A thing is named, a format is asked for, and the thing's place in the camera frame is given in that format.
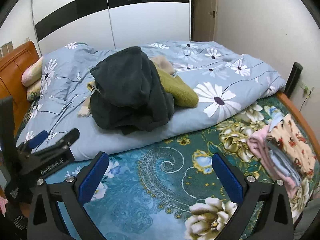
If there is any black upright post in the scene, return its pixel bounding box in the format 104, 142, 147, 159
284, 62, 303, 98

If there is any wooden door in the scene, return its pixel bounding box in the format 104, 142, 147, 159
190, 0, 218, 43

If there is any dark grey fleece garment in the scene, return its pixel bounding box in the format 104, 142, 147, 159
89, 46, 175, 135

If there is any wooden bed frame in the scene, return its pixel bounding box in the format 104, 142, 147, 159
0, 41, 320, 160

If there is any pink floral pillow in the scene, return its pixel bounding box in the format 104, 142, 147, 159
21, 56, 45, 87

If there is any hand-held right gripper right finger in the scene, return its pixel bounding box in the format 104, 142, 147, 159
211, 152, 293, 240

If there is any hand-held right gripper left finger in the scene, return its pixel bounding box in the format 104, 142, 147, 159
27, 151, 110, 240

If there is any yellow floral pillow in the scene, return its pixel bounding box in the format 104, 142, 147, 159
26, 81, 43, 102

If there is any white wardrobe with black stripe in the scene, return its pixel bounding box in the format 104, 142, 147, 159
31, 0, 192, 55

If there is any olive green knit sweater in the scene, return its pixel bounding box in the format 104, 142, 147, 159
86, 62, 199, 108

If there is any cream printed folded garment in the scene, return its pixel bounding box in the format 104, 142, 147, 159
265, 114, 318, 178

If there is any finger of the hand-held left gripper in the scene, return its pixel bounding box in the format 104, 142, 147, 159
16, 129, 48, 152
55, 128, 80, 149

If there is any light blue folded garment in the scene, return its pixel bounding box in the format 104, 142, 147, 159
265, 112, 303, 188

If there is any blue daisy print duvet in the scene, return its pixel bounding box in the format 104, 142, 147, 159
15, 41, 286, 161

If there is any teal floral bed blanket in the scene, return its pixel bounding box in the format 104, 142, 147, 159
15, 96, 318, 240

